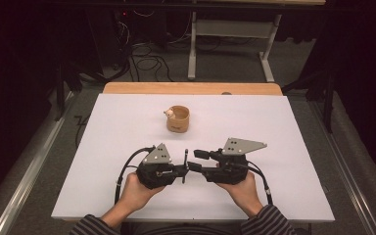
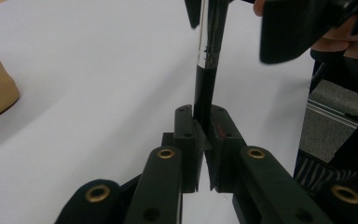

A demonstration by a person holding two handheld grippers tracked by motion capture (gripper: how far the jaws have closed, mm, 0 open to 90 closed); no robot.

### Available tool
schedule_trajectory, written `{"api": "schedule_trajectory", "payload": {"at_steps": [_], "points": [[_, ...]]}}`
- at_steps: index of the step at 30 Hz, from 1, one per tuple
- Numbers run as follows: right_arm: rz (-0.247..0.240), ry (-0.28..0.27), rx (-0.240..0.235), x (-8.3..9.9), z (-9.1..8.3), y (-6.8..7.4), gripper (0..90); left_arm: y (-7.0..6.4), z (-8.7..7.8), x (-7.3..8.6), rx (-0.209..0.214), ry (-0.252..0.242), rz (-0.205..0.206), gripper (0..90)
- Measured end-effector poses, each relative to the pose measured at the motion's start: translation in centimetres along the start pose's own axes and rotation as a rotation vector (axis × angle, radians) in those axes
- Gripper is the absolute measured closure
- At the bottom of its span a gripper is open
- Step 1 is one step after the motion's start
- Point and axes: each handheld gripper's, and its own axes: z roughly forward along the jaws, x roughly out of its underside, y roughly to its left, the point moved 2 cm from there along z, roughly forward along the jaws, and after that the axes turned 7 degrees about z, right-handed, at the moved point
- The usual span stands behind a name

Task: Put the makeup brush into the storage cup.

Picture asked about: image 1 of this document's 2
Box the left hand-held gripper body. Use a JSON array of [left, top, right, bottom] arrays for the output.
[[136, 142, 177, 191]]

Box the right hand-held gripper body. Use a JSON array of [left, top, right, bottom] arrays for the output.
[[202, 137, 268, 185]]

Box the black pen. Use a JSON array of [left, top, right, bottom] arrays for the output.
[[181, 148, 190, 185]]

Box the person's left hand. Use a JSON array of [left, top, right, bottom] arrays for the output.
[[118, 171, 166, 213]]

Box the person's right hand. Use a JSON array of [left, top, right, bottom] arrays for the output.
[[215, 171, 264, 217]]

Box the wooden cup with small figure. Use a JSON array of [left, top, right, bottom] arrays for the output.
[[163, 105, 191, 134]]

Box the white board sheet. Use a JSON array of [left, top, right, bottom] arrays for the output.
[[51, 93, 336, 223]]

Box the black metal stand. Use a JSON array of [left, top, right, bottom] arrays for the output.
[[54, 61, 68, 122], [322, 70, 338, 134]]

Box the left hand-held gripper black cable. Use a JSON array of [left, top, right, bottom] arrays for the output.
[[114, 146, 157, 206]]

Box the hand-held gripper black cable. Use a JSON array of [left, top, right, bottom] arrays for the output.
[[114, 146, 157, 206], [245, 161, 274, 207]]

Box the right hand-held gripper black cable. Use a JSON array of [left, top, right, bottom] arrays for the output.
[[245, 161, 274, 207]]

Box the thin black floor cable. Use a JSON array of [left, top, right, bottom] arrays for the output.
[[73, 113, 92, 150]]

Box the white metal desk frame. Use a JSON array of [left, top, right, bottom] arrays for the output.
[[187, 10, 284, 83]]

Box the tangle of black floor cables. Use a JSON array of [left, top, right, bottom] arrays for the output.
[[116, 19, 175, 83]]

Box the aluminium floor rail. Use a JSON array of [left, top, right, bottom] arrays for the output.
[[307, 100, 376, 235], [0, 91, 76, 235]]

